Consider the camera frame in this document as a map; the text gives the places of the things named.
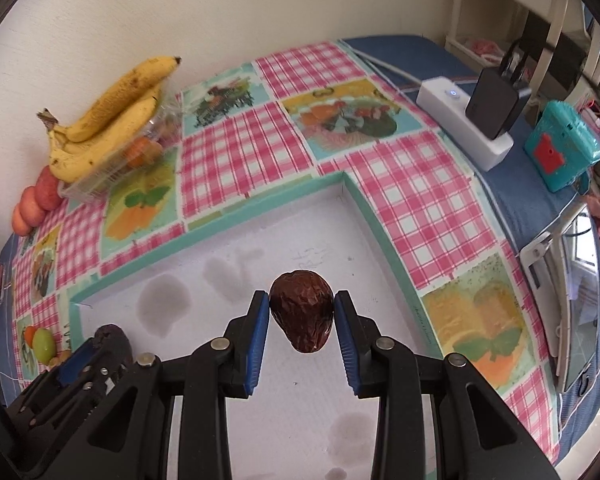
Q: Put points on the white tray teal rim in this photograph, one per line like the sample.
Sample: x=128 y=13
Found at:
x=300 y=418

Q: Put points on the white power strip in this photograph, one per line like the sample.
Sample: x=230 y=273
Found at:
x=441 y=99

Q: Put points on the black power adapter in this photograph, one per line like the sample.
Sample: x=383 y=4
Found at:
x=496 y=102

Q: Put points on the red apple right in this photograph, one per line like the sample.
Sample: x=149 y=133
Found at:
x=46 y=190

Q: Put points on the teal toy camera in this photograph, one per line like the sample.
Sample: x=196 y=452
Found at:
x=561 y=146

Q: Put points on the red apple left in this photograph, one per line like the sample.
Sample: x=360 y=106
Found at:
x=20 y=226

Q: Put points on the tangerine in plastic tray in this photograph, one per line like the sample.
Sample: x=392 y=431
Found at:
x=142 y=152

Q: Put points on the orange tangerine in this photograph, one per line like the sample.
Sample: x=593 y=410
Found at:
x=28 y=335

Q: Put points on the small green mango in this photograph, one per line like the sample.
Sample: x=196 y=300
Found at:
x=44 y=346

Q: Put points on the red apple middle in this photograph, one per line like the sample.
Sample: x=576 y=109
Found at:
x=31 y=212

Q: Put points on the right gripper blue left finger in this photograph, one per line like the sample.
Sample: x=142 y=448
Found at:
x=257 y=317

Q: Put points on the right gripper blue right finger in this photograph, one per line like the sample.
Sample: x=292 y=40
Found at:
x=349 y=335

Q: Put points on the small brown longan right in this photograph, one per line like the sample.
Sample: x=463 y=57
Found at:
x=61 y=357

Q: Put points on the dark brown date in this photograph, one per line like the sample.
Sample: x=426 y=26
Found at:
x=302 y=304

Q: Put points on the white wooden shelf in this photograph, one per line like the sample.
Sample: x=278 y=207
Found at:
x=555 y=13

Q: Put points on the clear plastic fruit tray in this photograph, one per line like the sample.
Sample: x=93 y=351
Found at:
x=89 y=170

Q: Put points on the yellow banana bunch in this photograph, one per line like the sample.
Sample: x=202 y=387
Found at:
x=111 y=122

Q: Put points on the pink checkered fruit tablecloth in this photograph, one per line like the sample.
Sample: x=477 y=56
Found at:
x=486 y=309

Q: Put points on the red apple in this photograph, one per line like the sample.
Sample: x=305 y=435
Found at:
x=46 y=190
x=31 y=212
x=20 y=226

